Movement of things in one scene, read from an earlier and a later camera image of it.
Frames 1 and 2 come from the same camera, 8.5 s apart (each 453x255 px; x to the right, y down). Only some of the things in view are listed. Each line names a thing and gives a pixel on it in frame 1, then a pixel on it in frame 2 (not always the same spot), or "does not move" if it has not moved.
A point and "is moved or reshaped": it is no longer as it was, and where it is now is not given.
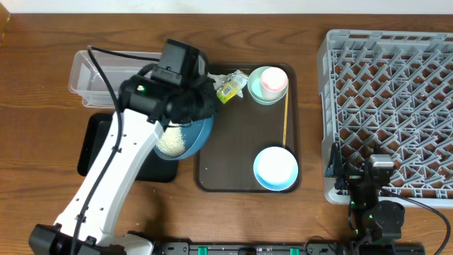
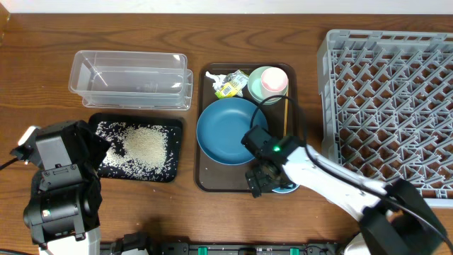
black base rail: (288, 248) does not move
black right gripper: (336, 168) to (260, 173)
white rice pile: (172, 142) is moved or reshaped
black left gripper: (207, 105) to (92, 146)
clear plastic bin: (87, 81) does not move
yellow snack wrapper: (232, 86) does not move
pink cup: (274, 82) does not move
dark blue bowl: (195, 135) to (221, 126)
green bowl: (254, 84) does not move
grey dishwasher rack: (391, 93) does not move
